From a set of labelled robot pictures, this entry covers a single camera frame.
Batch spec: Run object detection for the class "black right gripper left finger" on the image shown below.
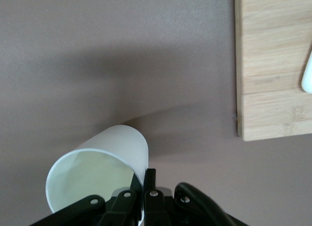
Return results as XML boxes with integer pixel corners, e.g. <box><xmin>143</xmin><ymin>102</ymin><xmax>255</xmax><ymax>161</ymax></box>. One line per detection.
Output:
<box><xmin>99</xmin><ymin>173</ymin><xmax>142</xmax><ymax>226</ymax></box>

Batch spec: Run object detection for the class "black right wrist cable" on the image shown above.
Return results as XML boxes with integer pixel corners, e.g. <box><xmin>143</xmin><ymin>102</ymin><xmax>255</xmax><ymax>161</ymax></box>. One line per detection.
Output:
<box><xmin>173</xmin><ymin>182</ymin><xmax>247</xmax><ymax>226</ymax></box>

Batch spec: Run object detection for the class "wooden cutting board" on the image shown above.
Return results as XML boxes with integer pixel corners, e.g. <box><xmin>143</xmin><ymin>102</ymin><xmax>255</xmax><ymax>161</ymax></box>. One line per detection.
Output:
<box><xmin>234</xmin><ymin>0</ymin><xmax>312</xmax><ymax>142</ymax></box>

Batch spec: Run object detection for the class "white plastic cup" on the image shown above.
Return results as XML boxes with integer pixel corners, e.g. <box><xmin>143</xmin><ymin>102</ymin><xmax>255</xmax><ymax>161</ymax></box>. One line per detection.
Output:
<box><xmin>45</xmin><ymin>124</ymin><xmax>149</xmax><ymax>223</ymax></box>

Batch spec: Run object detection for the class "white plastic knife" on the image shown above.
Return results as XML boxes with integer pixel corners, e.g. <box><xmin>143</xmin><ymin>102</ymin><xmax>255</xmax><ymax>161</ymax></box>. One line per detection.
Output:
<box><xmin>301</xmin><ymin>44</ymin><xmax>312</xmax><ymax>94</ymax></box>

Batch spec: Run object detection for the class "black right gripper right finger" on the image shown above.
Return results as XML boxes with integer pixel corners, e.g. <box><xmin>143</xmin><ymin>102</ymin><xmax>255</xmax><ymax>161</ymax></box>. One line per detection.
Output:
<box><xmin>143</xmin><ymin>168</ymin><xmax>169</xmax><ymax>226</ymax></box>

